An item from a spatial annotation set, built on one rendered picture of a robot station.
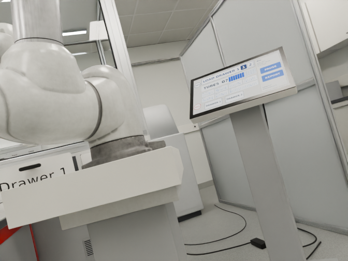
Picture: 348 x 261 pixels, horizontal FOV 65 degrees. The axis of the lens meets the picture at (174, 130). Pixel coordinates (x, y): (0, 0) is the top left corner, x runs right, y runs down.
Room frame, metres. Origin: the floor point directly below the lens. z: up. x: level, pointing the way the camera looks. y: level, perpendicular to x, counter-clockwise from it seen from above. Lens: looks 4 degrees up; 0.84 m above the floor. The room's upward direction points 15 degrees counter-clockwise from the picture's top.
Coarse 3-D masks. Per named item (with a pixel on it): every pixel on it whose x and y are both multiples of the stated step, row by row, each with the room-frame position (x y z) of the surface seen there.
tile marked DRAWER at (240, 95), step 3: (237, 93) 1.33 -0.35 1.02; (240, 93) 1.32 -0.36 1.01; (243, 93) 1.31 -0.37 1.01; (225, 96) 1.35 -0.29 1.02; (228, 96) 1.34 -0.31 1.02; (231, 96) 1.33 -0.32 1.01; (234, 96) 1.33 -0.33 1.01; (237, 96) 1.32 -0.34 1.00; (240, 96) 1.31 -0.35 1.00; (243, 96) 1.30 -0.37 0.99; (225, 99) 1.34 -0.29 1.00; (228, 99) 1.33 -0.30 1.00; (231, 99) 1.32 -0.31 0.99; (234, 99) 1.31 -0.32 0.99; (225, 102) 1.33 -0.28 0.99; (228, 102) 1.32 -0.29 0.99
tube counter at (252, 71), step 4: (252, 68) 1.38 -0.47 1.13; (244, 72) 1.39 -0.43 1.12; (248, 72) 1.37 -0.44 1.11; (252, 72) 1.36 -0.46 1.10; (232, 76) 1.42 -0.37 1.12; (236, 76) 1.40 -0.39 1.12; (240, 76) 1.39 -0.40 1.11; (244, 76) 1.37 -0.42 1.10; (224, 80) 1.43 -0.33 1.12; (228, 80) 1.41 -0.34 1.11; (232, 80) 1.40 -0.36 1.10
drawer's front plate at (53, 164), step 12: (60, 156) 1.05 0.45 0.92; (12, 168) 1.00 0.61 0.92; (36, 168) 1.03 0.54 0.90; (48, 168) 1.04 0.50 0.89; (60, 168) 1.05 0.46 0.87; (72, 168) 1.06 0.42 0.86; (0, 180) 0.99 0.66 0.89; (12, 180) 1.00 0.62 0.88; (24, 180) 1.01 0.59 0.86; (0, 192) 0.98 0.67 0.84
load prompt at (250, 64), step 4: (244, 64) 1.42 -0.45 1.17; (248, 64) 1.41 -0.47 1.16; (252, 64) 1.39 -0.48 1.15; (232, 68) 1.45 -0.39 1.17; (236, 68) 1.43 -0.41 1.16; (240, 68) 1.42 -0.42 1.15; (244, 68) 1.40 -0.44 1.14; (248, 68) 1.39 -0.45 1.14; (220, 72) 1.48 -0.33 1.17; (224, 72) 1.46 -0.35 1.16; (228, 72) 1.45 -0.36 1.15; (232, 72) 1.43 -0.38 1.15; (236, 72) 1.42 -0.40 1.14; (212, 76) 1.49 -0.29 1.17; (216, 76) 1.48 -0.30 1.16; (220, 76) 1.46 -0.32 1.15; (224, 76) 1.45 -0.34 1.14; (204, 80) 1.51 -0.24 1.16; (208, 80) 1.49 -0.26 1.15; (212, 80) 1.47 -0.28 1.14
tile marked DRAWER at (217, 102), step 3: (216, 99) 1.37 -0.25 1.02; (219, 99) 1.36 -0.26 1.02; (207, 102) 1.39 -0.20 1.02; (210, 102) 1.38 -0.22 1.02; (213, 102) 1.37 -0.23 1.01; (216, 102) 1.36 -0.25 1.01; (219, 102) 1.35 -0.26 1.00; (207, 105) 1.38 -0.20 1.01; (210, 105) 1.37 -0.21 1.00; (213, 105) 1.36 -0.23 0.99; (216, 105) 1.35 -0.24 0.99; (207, 108) 1.37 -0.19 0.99
